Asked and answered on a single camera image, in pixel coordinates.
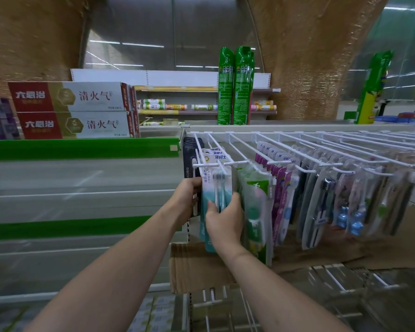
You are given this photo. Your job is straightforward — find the pink label toothbrush pack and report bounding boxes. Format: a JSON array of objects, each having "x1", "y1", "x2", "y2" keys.
[{"x1": 272, "y1": 166, "x2": 301, "y2": 247}]

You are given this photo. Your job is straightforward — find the oval twin black toothbrush pack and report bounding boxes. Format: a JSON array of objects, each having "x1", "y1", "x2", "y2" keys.
[{"x1": 301, "y1": 169, "x2": 337, "y2": 250}]

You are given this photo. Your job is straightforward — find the green yellow spray can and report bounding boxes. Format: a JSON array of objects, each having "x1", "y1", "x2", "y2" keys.
[{"x1": 354, "y1": 50, "x2": 394, "y2": 125}]

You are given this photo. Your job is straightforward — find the red white toothpaste box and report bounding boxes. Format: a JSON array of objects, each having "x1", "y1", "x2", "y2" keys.
[
  {"x1": 132, "y1": 110, "x2": 142, "y2": 138},
  {"x1": 8, "y1": 82, "x2": 130, "y2": 113},
  {"x1": 128, "y1": 84, "x2": 138, "y2": 112},
  {"x1": 16, "y1": 111, "x2": 136, "y2": 140}
]

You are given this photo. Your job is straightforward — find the person's left hand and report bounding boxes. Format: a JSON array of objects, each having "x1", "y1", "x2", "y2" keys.
[{"x1": 172, "y1": 176, "x2": 204, "y2": 226}]

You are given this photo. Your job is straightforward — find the row of colourful wrap rolls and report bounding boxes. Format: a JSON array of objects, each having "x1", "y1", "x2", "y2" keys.
[{"x1": 138, "y1": 98, "x2": 278, "y2": 112}]

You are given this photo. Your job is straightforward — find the beige twin toothbrush pack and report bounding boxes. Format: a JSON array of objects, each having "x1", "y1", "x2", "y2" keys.
[{"x1": 384, "y1": 166, "x2": 415, "y2": 236}]

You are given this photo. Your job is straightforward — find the green label toothbrush pack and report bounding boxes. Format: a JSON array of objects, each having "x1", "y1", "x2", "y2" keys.
[
  {"x1": 237, "y1": 165, "x2": 251, "y2": 239},
  {"x1": 245, "y1": 172, "x2": 274, "y2": 267}
]

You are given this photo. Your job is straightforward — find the person's right forearm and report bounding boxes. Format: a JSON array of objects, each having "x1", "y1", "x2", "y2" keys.
[{"x1": 225, "y1": 245, "x2": 353, "y2": 332}]

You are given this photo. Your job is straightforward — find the person's left forearm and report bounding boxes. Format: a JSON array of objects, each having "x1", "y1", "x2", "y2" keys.
[{"x1": 24, "y1": 207, "x2": 191, "y2": 332}]

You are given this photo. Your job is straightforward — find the woven brown column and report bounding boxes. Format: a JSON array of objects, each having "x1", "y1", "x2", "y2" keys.
[
  {"x1": 247, "y1": 0, "x2": 390, "y2": 121},
  {"x1": 0, "y1": 0, "x2": 90, "y2": 97}
]

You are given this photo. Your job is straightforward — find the brown cardboard tray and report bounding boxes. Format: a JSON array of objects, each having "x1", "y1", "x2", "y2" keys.
[{"x1": 169, "y1": 203, "x2": 415, "y2": 295}]

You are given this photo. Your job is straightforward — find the tall green spray can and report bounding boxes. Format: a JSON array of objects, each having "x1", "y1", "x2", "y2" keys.
[
  {"x1": 232, "y1": 46, "x2": 255, "y2": 125},
  {"x1": 217, "y1": 47, "x2": 236, "y2": 125}
]

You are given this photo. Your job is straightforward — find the white shelf unit yellow strips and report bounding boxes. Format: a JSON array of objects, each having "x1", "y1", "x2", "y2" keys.
[{"x1": 71, "y1": 68, "x2": 281, "y2": 122}]

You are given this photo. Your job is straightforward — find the person's right hand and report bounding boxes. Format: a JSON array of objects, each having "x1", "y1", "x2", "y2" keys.
[{"x1": 205, "y1": 191, "x2": 245, "y2": 260}]

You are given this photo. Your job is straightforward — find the teal twin toothbrush pack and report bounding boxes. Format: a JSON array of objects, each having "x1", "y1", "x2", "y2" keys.
[{"x1": 199, "y1": 148, "x2": 234, "y2": 254}]

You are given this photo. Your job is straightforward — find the kids toothbrush pack blue toy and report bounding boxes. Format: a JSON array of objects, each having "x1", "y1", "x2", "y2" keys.
[{"x1": 332, "y1": 169, "x2": 371, "y2": 238}]

